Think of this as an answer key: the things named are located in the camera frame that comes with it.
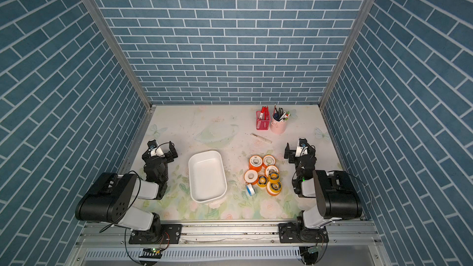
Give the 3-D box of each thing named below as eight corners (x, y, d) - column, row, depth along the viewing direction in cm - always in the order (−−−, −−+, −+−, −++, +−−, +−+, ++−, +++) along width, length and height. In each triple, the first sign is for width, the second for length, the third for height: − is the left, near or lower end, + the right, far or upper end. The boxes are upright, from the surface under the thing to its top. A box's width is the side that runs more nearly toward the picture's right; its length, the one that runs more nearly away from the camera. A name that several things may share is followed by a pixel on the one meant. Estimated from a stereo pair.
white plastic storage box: (192, 207, 82) (189, 203, 77) (191, 160, 97) (189, 155, 93) (229, 199, 85) (229, 195, 80) (223, 155, 100) (222, 149, 95)
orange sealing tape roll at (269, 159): (263, 165, 96) (263, 163, 94) (262, 156, 99) (262, 154, 97) (275, 165, 96) (276, 163, 94) (274, 156, 99) (275, 154, 97)
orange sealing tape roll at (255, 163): (249, 171, 93) (249, 167, 89) (249, 159, 98) (249, 155, 94) (262, 171, 93) (263, 167, 90) (261, 159, 98) (262, 155, 94)
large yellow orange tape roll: (266, 195, 86) (267, 192, 83) (266, 184, 89) (266, 181, 86) (281, 195, 86) (282, 192, 83) (280, 184, 89) (281, 181, 86)
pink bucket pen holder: (271, 133, 109) (274, 119, 99) (269, 121, 115) (272, 107, 105) (286, 133, 109) (290, 119, 99) (284, 122, 115) (288, 107, 105)
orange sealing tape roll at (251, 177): (244, 184, 89) (244, 181, 86) (244, 172, 93) (244, 169, 90) (258, 184, 89) (258, 181, 86) (257, 172, 93) (258, 169, 90)
